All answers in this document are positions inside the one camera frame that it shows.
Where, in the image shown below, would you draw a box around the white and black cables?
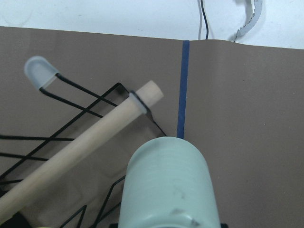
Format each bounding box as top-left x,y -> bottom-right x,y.
198,0 -> 209,40

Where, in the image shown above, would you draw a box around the pale green cup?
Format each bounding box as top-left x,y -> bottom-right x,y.
118,137 -> 220,228

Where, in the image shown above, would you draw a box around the wooden rack handle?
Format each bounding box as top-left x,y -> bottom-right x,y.
0,81 -> 163,223

